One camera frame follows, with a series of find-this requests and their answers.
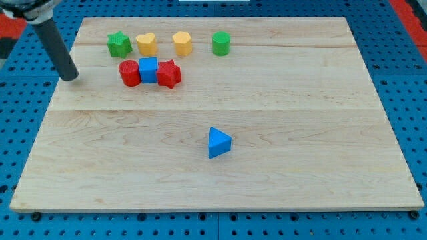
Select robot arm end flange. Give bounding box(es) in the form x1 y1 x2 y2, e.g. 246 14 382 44
1 0 61 25

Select red cylinder block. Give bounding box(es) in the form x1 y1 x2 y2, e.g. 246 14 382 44
119 60 141 87

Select green cylinder block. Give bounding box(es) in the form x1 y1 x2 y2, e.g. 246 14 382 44
212 31 231 56

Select yellow heart block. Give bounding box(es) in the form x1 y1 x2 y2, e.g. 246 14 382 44
135 32 157 57

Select red star block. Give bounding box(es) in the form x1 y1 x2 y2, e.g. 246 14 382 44
156 59 181 89

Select blue triangle block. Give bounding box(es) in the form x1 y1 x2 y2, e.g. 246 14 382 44
208 127 232 159

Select blue cube block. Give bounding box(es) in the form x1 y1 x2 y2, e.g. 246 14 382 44
139 57 158 83

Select green star block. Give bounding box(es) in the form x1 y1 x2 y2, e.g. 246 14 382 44
107 31 133 58

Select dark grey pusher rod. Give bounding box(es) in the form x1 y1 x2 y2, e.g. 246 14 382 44
33 18 79 81

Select yellow hexagon block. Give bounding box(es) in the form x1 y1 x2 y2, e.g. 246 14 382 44
172 31 193 56

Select wooden board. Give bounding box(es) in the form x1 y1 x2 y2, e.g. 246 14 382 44
10 17 424 213

